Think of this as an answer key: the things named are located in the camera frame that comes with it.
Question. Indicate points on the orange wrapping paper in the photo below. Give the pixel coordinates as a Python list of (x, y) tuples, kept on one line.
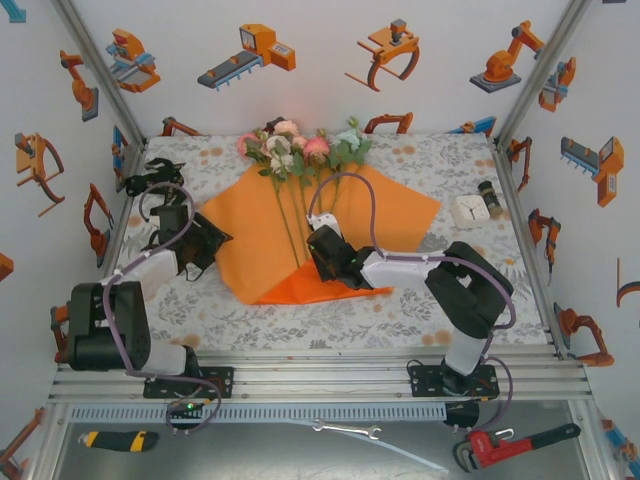
[(250, 225)]

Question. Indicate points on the black printed ribbon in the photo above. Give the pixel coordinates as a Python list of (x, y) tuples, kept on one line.
[(160, 167)]

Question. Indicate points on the white fake rose stem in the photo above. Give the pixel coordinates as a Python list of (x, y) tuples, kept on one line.
[(282, 161), (272, 145)]

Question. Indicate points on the coral pink fake rose stem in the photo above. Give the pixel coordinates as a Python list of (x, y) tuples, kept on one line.
[(316, 147)]

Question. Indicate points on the mint fake rose stem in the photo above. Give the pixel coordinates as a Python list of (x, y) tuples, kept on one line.
[(348, 139)]

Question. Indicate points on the peach fake rose stem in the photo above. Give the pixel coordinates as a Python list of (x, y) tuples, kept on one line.
[(287, 127)]

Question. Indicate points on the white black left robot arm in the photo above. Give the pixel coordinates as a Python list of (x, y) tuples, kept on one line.
[(155, 262)]

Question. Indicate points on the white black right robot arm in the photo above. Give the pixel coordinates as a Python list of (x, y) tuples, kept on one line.
[(400, 272)]

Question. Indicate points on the floral printed tablecloth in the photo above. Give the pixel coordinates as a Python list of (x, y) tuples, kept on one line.
[(350, 325)]

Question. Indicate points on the aluminium grooved base rails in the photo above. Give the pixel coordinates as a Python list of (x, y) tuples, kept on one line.
[(325, 387)]

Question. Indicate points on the white square alarm clock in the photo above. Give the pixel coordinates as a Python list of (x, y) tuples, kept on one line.
[(470, 212)]

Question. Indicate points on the small jar with black cap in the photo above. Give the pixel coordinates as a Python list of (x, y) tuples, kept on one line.
[(491, 202)]

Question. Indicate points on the small black controller board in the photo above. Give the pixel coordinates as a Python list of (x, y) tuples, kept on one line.
[(187, 407)]

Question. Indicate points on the silver open-end spanner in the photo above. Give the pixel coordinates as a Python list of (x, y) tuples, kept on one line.
[(345, 429)]

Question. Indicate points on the yellow black utility knife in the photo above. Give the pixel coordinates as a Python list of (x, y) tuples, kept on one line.
[(120, 441)]

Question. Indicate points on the red pipe wrench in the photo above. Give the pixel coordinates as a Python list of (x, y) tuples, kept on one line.
[(520, 444)]

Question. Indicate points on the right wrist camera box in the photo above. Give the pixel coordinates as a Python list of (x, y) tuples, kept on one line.
[(325, 221)]

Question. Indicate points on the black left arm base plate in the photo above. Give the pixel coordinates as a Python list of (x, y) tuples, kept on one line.
[(220, 385)]

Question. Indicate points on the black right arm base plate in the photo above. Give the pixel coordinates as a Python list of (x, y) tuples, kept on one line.
[(425, 382)]

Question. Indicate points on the aluminium frame post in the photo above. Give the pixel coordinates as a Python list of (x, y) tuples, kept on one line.
[(101, 70), (542, 70)]

